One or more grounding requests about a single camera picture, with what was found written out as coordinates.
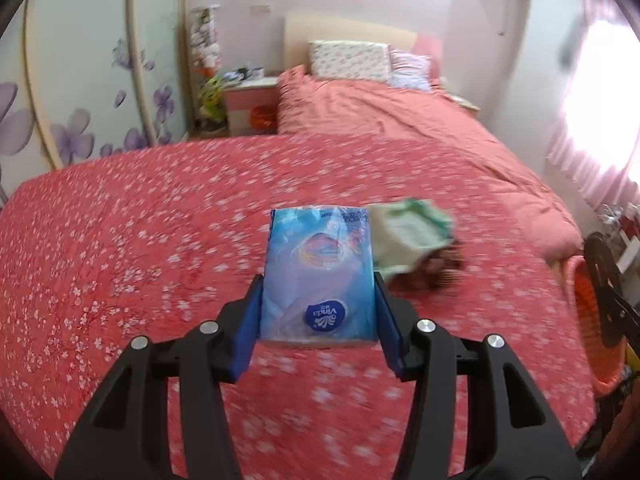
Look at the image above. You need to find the orange bin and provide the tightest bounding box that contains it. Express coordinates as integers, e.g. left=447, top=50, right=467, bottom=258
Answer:
left=250, top=105, right=277, bottom=134

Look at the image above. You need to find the pink curtain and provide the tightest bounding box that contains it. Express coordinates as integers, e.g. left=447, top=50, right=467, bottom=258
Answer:
left=545, top=0, right=640, bottom=211

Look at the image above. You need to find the clear tube of plush toys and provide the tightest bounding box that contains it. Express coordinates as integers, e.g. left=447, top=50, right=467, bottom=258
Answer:
left=187, top=5, right=229, bottom=133

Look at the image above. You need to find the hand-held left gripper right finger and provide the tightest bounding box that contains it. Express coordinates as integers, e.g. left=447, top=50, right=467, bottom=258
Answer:
left=374, top=272, right=583, bottom=480

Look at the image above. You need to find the flower print wardrobe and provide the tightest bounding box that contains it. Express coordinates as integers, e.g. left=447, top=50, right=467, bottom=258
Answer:
left=0, top=0, right=201, bottom=206

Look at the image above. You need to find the orange plastic basket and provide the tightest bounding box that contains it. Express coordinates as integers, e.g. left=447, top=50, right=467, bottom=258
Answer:
left=565, top=255, right=632, bottom=397

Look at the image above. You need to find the blue tissue packet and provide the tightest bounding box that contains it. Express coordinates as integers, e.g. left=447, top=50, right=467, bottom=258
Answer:
left=260, top=205, right=379, bottom=349

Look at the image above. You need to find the red floral blanket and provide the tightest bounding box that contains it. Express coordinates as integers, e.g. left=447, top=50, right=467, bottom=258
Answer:
left=0, top=132, right=601, bottom=480

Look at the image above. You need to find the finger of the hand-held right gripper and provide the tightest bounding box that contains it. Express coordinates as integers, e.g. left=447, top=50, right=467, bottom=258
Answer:
left=584, top=232, right=640, bottom=349

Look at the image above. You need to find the green wipes packet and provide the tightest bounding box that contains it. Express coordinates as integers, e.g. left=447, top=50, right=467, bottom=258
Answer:
left=367, top=199, right=457, bottom=279

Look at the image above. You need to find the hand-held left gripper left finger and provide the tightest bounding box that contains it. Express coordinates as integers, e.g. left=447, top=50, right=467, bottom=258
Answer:
left=54, top=274, right=265, bottom=480

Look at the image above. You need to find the orange duvet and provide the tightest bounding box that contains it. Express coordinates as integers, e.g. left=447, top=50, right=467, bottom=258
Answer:
left=276, top=65, right=584, bottom=262

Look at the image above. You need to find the white wire rack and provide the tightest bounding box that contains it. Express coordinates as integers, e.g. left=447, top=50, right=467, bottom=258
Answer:
left=597, top=202, right=640, bottom=272

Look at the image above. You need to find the white air conditioner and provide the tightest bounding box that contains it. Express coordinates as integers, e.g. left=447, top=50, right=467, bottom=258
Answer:
left=500, top=0, right=532, bottom=37

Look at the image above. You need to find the purple striped pillow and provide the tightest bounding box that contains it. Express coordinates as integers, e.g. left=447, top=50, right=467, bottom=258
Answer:
left=390, top=50, right=434, bottom=92

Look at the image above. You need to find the beige headboard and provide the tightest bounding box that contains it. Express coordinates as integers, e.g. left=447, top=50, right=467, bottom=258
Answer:
left=284, top=14, right=444, bottom=80

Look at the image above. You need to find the white floral pillow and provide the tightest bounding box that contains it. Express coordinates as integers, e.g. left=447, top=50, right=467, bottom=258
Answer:
left=307, top=40, right=392, bottom=82

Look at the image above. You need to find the pink white nightstand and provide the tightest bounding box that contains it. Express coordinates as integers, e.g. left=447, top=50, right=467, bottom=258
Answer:
left=222, top=76, right=281, bottom=136

